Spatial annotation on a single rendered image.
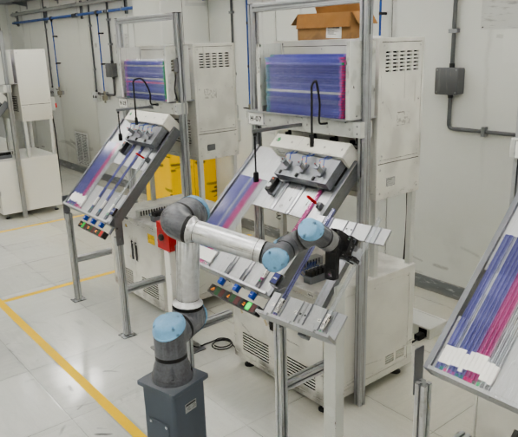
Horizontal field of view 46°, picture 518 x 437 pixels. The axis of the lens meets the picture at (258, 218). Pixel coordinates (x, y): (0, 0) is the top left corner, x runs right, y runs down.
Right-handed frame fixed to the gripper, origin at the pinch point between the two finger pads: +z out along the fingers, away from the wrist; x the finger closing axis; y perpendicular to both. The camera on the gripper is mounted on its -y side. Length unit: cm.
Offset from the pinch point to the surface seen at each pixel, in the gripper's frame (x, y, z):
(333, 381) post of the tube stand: 9, -43, 27
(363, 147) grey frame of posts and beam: 26, 53, 18
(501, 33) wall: 30, 171, 116
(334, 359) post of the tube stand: 8.5, -35.3, 22.0
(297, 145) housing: 63, 51, 19
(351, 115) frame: 29, 61, 6
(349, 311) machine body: 30, -13, 57
